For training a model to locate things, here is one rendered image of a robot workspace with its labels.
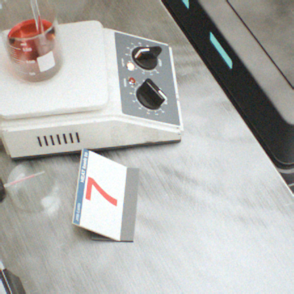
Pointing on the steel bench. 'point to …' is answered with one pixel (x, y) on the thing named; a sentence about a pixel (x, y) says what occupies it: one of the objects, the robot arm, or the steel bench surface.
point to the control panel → (171, 111)
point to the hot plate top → (95, 53)
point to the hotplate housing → (88, 123)
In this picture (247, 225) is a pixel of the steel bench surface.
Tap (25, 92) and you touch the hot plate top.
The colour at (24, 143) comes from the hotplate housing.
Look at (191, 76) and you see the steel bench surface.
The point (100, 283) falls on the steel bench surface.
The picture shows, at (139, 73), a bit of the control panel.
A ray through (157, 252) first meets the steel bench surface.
